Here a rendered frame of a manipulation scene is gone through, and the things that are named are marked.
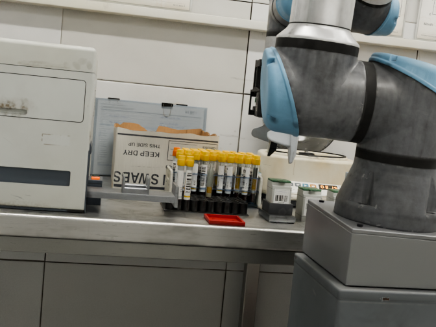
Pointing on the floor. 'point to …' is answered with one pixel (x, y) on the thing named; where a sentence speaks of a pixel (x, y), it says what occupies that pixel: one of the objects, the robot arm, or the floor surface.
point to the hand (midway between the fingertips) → (281, 161)
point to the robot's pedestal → (353, 302)
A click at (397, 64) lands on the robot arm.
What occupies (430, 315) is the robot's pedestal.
